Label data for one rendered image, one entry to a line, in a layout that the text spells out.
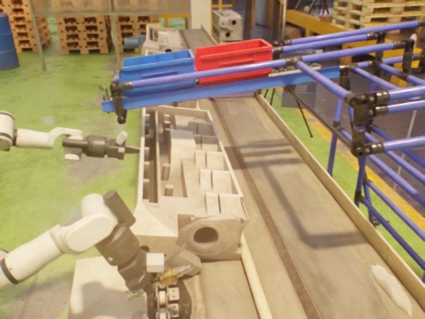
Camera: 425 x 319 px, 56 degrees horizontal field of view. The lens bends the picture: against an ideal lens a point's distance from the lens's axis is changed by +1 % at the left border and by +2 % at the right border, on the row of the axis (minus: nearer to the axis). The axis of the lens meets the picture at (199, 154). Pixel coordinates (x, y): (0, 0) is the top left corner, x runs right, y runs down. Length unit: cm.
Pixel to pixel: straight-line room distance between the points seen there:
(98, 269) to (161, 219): 27
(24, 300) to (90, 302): 131
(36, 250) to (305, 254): 89
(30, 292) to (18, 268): 160
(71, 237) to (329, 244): 94
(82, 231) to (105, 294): 39
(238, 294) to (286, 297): 14
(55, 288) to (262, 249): 143
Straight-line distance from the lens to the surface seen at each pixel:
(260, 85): 162
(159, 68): 156
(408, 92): 118
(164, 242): 121
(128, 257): 98
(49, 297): 250
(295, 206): 170
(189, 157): 166
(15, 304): 253
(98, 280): 130
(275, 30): 806
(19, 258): 97
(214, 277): 134
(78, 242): 92
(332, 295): 134
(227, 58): 158
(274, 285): 133
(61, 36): 890
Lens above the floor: 166
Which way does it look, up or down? 26 degrees down
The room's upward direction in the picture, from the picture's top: 1 degrees counter-clockwise
